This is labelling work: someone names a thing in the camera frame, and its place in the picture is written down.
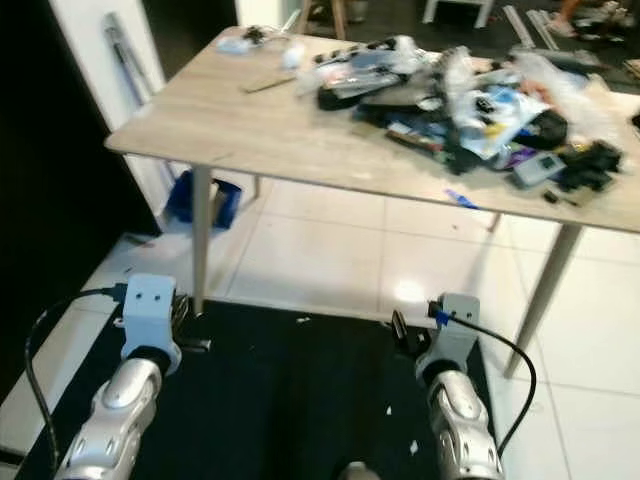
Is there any black floor mat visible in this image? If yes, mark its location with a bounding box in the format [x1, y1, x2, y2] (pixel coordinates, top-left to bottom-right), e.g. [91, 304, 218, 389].
[15, 298, 496, 480]

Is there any blue plastic bucket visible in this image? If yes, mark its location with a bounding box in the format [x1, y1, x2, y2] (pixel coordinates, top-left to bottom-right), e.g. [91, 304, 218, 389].
[165, 170, 246, 229]

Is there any small blue scrap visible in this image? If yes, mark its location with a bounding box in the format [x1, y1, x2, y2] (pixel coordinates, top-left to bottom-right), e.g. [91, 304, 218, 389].
[442, 188, 481, 210]

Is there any red green printed wrapper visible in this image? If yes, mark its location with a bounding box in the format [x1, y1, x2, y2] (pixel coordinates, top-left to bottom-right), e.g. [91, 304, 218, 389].
[385, 120, 456, 153]

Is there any light wood table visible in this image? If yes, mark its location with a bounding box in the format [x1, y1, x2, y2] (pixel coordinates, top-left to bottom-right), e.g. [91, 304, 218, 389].
[105, 25, 640, 381]

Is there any small grey device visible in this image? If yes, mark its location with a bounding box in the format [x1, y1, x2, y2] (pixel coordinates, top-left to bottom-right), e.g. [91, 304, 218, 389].
[510, 150, 568, 189]

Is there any white blue printed plastic bag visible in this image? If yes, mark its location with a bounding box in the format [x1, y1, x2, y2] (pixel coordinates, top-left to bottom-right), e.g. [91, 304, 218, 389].
[450, 85, 546, 161]

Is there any black round object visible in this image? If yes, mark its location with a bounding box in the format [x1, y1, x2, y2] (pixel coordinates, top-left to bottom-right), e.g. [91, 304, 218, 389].
[317, 85, 361, 111]

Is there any black crumpled cloth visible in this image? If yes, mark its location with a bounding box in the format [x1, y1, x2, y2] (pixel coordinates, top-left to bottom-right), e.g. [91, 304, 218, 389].
[545, 140, 624, 206]

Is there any black round pouch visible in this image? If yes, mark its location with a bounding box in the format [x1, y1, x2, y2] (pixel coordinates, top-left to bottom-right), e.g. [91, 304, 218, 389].
[525, 108, 571, 151]

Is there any grey metal pole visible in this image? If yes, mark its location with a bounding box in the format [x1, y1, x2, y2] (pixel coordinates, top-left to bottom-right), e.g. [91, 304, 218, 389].
[102, 12, 161, 106]

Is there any white battery charger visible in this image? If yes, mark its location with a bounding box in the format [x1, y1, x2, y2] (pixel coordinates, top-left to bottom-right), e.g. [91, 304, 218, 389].
[215, 36, 254, 55]

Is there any large clear plastic bag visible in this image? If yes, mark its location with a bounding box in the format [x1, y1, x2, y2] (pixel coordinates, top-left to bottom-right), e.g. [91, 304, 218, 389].
[510, 48, 626, 136]

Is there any black carpet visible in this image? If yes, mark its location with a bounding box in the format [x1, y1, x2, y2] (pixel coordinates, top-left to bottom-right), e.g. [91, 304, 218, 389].
[285, 0, 640, 66]

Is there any chair with wooden legs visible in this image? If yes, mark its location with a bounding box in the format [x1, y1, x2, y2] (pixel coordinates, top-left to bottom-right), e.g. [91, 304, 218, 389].
[295, 0, 346, 41]

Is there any long white slat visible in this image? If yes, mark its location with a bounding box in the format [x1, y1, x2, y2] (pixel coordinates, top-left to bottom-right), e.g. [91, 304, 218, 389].
[500, 5, 536, 51]
[525, 8, 561, 49]

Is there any white stool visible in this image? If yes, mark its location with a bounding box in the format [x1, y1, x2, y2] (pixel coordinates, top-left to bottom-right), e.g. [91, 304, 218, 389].
[422, 0, 498, 29]

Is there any person leg with sandal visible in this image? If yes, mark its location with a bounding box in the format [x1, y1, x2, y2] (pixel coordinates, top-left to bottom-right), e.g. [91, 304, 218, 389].
[553, 0, 589, 39]

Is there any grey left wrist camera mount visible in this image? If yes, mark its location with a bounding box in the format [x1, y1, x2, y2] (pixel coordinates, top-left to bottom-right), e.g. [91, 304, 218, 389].
[120, 274, 183, 361]

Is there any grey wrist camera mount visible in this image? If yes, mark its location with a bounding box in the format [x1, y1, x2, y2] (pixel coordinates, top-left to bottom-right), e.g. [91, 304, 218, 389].
[120, 274, 183, 361]
[425, 293, 481, 366]

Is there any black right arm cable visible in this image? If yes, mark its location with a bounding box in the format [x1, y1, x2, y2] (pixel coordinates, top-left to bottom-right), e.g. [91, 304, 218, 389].
[428, 300, 539, 456]

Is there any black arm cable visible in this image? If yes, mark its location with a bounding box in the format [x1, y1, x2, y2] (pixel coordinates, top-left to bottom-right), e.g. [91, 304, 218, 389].
[428, 300, 539, 456]
[24, 285, 129, 451]

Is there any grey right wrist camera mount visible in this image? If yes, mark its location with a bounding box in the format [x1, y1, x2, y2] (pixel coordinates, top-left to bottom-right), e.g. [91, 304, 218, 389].
[425, 293, 481, 366]

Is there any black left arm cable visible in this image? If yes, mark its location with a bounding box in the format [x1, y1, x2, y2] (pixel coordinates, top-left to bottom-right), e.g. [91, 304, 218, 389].
[24, 285, 129, 451]

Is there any short black cable chain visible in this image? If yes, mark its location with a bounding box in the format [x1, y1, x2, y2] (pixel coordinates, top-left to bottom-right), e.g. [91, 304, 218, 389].
[315, 48, 361, 65]

